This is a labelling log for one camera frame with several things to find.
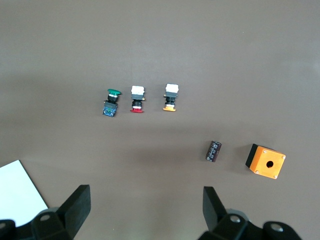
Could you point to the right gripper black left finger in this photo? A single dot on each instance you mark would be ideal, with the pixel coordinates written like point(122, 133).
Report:
point(77, 207)

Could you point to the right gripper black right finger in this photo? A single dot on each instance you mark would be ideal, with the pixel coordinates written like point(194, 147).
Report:
point(213, 212)

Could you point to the green push button switch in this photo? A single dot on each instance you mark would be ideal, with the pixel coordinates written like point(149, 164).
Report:
point(110, 107)

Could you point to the white drawer cabinet housing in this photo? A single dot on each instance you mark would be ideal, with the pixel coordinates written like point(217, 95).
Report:
point(17, 190)

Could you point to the black cylindrical capacitor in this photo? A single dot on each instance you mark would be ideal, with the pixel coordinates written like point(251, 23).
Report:
point(213, 151)

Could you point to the orange switch enclosure box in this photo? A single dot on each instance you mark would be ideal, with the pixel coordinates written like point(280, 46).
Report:
point(265, 160)

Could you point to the yellow push button switch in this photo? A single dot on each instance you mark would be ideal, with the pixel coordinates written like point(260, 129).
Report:
point(171, 92)

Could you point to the red push button switch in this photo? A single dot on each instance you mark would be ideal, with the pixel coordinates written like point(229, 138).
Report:
point(137, 95)

